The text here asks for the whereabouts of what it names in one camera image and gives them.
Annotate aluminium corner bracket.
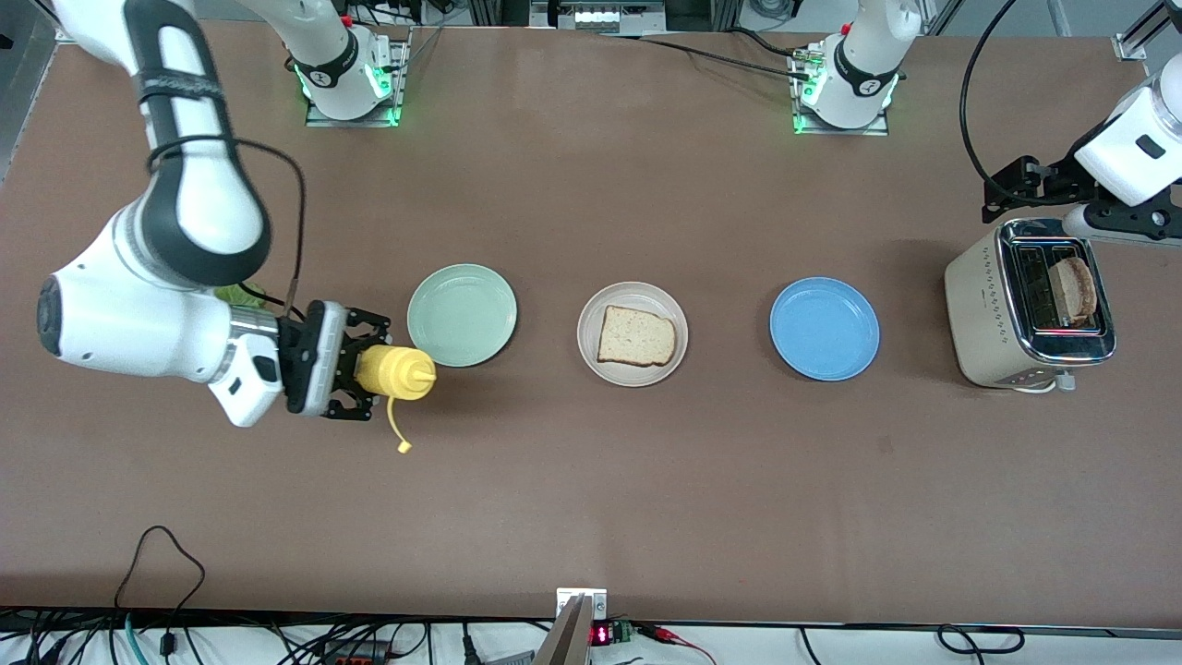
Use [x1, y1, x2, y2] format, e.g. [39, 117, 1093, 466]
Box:
[1113, 0, 1182, 61]

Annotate grey control box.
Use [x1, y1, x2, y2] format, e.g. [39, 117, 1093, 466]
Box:
[529, 0, 668, 33]

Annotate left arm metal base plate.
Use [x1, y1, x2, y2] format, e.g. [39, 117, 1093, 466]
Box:
[790, 46, 892, 138]

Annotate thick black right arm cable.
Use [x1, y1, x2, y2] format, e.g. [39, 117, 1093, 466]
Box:
[146, 137, 308, 322]

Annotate looped thin black cable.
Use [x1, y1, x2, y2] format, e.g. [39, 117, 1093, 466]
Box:
[113, 525, 206, 652]

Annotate beige chrome toaster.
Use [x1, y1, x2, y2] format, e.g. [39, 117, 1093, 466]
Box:
[944, 218, 1116, 391]

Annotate beige plate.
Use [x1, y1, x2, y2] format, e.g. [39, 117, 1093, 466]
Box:
[577, 282, 689, 387]

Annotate aluminium camera post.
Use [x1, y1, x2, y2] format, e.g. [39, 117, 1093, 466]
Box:
[533, 596, 592, 665]

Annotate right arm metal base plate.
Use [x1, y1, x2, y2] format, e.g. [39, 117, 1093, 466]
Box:
[305, 28, 412, 128]

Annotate toasted brown bread slice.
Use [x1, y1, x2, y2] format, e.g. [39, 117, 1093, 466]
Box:
[597, 305, 678, 368]
[1053, 257, 1098, 326]

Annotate red clip wires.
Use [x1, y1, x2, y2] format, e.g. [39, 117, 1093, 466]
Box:
[637, 622, 717, 665]

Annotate blue plate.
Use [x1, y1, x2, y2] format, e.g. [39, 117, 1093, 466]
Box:
[770, 277, 881, 381]

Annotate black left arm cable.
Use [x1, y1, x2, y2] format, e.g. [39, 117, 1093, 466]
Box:
[959, 0, 1049, 186]

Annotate silver mounting bracket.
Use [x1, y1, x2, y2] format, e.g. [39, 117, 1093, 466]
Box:
[556, 588, 609, 620]

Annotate black cable across table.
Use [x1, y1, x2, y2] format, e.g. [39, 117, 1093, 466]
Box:
[600, 26, 818, 84]

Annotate white toaster cord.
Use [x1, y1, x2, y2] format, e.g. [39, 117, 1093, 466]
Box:
[1014, 368, 1078, 395]

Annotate yellow squeeze bottle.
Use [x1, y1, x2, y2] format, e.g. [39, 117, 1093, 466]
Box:
[356, 344, 438, 453]

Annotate mint green plate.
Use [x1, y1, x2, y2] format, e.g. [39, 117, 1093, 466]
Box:
[407, 264, 518, 369]

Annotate coiled black cable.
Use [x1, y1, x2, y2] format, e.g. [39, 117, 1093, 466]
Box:
[937, 625, 1026, 655]

